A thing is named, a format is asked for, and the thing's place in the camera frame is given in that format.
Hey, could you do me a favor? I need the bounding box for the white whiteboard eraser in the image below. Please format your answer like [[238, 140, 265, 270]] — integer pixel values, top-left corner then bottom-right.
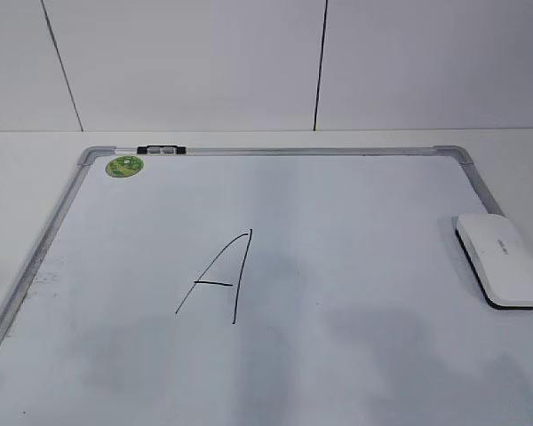
[[456, 213, 533, 310]]

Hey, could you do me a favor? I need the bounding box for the black marker holder clip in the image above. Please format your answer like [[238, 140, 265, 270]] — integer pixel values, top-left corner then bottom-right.
[[136, 145, 187, 155]]

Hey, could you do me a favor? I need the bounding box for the green round sticker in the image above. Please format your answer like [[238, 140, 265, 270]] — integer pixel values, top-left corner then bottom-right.
[[105, 156, 144, 178]]

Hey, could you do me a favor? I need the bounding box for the white whiteboard with aluminium frame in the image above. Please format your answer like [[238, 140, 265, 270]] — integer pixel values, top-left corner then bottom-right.
[[0, 146, 533, 425]]

